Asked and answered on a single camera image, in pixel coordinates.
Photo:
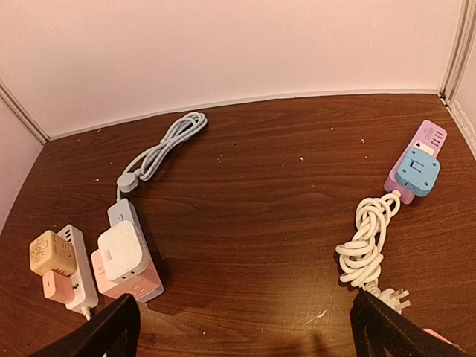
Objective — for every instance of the small pink charger plug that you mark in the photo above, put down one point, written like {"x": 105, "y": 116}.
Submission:
{"x": 57, "y": 287}

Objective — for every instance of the pink cube socket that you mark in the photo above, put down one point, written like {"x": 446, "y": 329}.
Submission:
{"x": 144, "y": 286}

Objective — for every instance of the white coiled cable purple strip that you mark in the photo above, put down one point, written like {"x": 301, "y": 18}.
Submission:
{"x": 360, "y": 258}

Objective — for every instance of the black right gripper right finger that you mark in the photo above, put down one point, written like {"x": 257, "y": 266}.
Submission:
{"x": 379, "y": 330}

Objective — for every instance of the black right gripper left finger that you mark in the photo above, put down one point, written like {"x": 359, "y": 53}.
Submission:
{"x": 113, "y": 332}

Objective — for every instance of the blue-grey power strip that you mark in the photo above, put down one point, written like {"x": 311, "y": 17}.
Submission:
{"x": 124, "y": 210}

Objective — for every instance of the blue square adapter plug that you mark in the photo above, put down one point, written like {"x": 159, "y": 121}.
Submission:
{"x": 418, "y": 172}

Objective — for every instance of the white power strip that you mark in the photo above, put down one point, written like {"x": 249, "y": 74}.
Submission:
{"x": 85, "y": 293}

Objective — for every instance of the white square adapter plug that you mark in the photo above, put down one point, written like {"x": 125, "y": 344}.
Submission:
{"x": 124, "y": 251}

